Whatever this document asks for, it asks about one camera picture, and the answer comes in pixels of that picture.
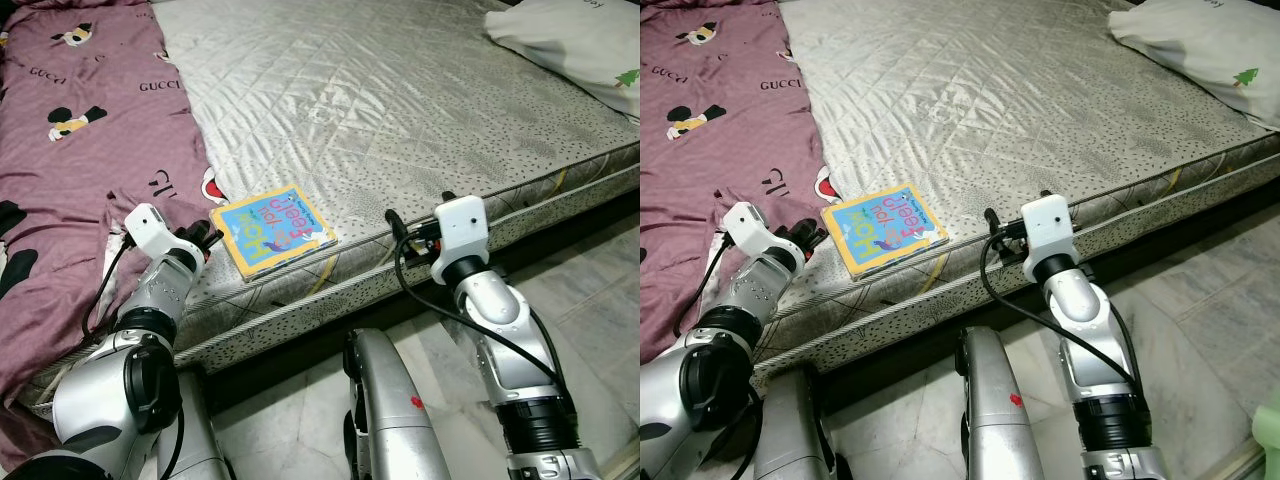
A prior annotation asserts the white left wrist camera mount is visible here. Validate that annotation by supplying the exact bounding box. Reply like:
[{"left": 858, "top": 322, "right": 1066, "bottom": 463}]
[
  {"left": 720, "top": 201, "right": 806, "bottom": 263},
  {"left": 122, "top": 204, "right": 193, "bottom": 259}
]

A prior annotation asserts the white quilted mattress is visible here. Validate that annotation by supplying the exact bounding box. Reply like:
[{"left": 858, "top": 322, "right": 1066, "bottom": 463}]
[
  {"left": 20, "top": 0, "right": 640, "bottom": 401},
  {"left": 750, "top": 0, "right": 1280, "bottom": 391}
]

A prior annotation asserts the grey robot leg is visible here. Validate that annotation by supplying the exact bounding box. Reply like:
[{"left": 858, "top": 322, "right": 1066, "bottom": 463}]
[
  {"left": 750, "top": 365, "right": 841, "bottom": 480},
  {"left": 165, "top": 365, "right": 236, "bottom": 480},
  {"left": 343, "top": 328, "right": 453, "bottom": 480},
  {"left": 955, "top": 325, "right": 1046, "bottom": 480}
]

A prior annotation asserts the pale green plastic object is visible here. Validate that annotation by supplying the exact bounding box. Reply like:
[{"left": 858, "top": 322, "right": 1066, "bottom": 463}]
[{"left": 1250, "top": 392, "right": 1280, "bottom": 471}]

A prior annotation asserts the colourful children's book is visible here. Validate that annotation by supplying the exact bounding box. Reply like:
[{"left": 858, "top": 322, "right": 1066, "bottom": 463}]
[
  {"left": 210, "top": 185, "right": 339, "bottom": 283},
  {"left": 820, "top": 183, "right": 951, "bottom": 281}
]

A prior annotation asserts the grey right robot leg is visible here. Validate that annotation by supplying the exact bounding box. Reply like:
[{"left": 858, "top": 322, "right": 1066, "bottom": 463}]
[
  {"left": 955, "top": 325, "right": 1046, "bottom": 480},
  {"left": 343, "top": 328, "right": 453, "bottom": 480}
]

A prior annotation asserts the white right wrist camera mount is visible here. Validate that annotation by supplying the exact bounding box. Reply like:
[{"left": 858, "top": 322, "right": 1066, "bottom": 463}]
[
  {"left": 432, "top": 197, "right": 489, "bottom": 286},
  {"left": 1020, "top": 195, "right": 1076, "bottom": 283}
]

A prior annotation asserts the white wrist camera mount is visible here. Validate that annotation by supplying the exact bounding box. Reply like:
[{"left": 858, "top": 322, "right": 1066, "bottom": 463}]
[
  {"left": 720, "top": 201, "right": 806, "bottom": 263},
  {"left": 122, "top": 204, "right": 193, "bottom": 259},
  {"left": 432, "top": 197, "right": 489, "bottom": 286},
  {"left": 1020, "top": 195, "right": 1076, "bottom": 283}
]

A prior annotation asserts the white pillow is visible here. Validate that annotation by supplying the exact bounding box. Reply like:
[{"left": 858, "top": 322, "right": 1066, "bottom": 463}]
[
  {"left": 1108, "top": 0, "right": 1280, "bottom": 131},
  {"left": 484, "top": 0, "right": 640, "bottom": 119}
]

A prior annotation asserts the grey left robot leg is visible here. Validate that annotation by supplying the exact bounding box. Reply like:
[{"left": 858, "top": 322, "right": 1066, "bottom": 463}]
[
  {"left": 165, "top": 365, "right": 236, "bottom": 480},
  {"left": 750, "top": 365, "right": 841, "bottom": 480}
]

